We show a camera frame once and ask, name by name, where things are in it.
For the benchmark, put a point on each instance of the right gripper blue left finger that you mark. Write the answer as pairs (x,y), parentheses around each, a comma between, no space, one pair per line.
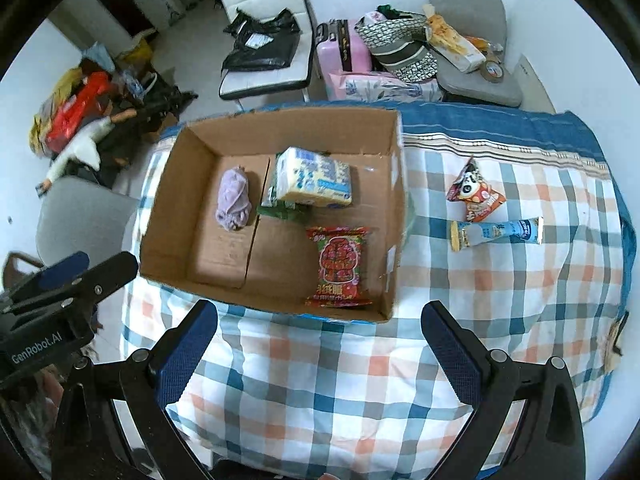
(181,348)

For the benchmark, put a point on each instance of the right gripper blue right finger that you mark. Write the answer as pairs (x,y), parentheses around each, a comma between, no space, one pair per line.
(453,348)

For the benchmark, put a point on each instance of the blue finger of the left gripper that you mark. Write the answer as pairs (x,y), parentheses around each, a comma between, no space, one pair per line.
(90,287)
(26,277)

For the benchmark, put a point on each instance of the purple cloth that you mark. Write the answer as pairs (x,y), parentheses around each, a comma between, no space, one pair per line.
(233,204)

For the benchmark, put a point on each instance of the blue Nestle sachet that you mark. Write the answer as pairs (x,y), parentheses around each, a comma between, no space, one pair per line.
(464,235)

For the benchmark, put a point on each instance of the red snack packet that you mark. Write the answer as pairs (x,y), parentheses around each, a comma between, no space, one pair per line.
(341,254)

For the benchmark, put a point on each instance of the orange cartoon snack bag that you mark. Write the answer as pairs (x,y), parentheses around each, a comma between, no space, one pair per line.
(479,197)

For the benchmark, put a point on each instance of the grey chair at left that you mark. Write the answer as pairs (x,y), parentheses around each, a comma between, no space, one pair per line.
(79,216)

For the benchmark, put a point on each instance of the white goose plush toy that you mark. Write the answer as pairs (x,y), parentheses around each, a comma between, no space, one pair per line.
(83,148)

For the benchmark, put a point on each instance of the small cardboard box on floor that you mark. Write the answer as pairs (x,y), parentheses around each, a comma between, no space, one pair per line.
(156,127)

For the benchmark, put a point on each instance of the green wet wipes pack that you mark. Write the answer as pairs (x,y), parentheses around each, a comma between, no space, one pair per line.
(271,207)

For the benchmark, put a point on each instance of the brown cardboard box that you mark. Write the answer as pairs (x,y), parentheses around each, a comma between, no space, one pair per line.
(271,264)

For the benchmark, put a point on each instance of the red plastic bag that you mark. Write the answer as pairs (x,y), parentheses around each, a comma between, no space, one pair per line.
(91,101)

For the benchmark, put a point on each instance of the yellow white tissue pack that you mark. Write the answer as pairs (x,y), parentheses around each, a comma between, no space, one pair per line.
(309,178)

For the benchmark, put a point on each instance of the yellow bin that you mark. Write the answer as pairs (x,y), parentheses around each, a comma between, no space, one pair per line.
(140,51)

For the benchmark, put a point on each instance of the black plastic bag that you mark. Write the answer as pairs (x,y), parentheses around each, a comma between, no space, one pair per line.
(260,46)

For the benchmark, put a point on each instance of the white flat board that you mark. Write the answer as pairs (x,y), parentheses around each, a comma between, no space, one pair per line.
(534,96)

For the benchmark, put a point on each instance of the white black chair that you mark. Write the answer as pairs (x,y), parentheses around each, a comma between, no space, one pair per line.
(235,86)

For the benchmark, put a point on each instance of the pink suitcase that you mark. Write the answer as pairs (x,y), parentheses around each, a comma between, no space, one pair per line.
(340,49)

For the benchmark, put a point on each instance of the yellow orange snack bag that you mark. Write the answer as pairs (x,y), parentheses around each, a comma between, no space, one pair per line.
(459,51)

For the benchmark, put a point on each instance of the patterned grey tote bag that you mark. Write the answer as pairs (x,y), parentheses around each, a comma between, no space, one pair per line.
(400,46)

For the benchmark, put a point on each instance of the grey upholstered chair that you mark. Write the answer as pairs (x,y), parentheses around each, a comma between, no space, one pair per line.
(470,36)

